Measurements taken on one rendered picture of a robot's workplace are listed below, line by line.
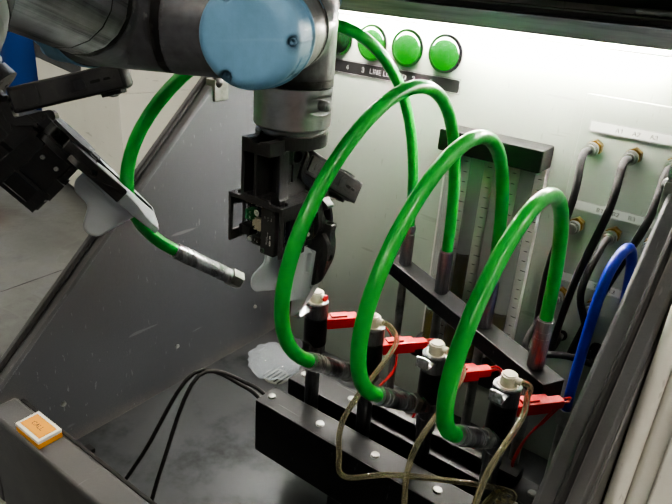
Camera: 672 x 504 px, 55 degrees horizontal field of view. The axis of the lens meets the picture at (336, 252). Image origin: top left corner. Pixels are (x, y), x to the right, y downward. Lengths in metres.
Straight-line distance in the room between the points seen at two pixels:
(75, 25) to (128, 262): 0.54
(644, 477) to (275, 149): 0.44
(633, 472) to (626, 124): 0.40
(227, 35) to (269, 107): 0.14
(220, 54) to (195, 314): 0.66
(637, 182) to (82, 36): 0.62
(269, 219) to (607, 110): 0.43
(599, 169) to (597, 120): 0.06
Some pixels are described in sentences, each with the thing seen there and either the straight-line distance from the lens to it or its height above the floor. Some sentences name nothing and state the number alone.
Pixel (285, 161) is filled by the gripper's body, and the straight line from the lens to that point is 0.61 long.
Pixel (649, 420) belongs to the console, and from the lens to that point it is 0.63.
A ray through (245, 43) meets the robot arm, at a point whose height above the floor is 1.43.
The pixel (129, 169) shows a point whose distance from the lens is 0.69.
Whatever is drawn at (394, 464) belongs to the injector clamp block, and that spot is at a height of 0.98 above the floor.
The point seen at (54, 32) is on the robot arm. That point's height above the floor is 1.43.
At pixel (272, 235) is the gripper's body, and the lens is 0.62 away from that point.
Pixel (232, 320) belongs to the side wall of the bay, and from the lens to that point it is 1.15.
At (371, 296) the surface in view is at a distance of 0.51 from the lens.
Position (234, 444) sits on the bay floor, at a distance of 0.99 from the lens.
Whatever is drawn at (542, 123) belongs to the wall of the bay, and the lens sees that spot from 0.87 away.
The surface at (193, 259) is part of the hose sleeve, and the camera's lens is 0.74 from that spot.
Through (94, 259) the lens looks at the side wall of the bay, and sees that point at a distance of 0.92.
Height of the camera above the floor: 1.49
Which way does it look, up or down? 24 degrees down
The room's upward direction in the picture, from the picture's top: 4 degrees clockwise
